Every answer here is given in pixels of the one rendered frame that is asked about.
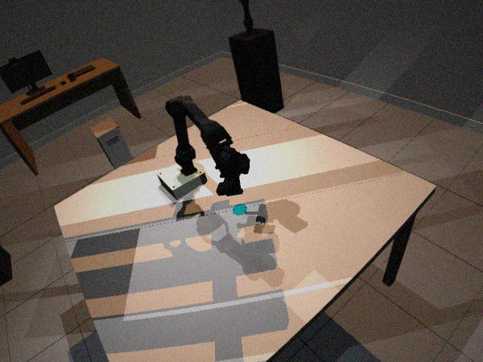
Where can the cyan circle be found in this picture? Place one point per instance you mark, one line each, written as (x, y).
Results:
(239, 209)

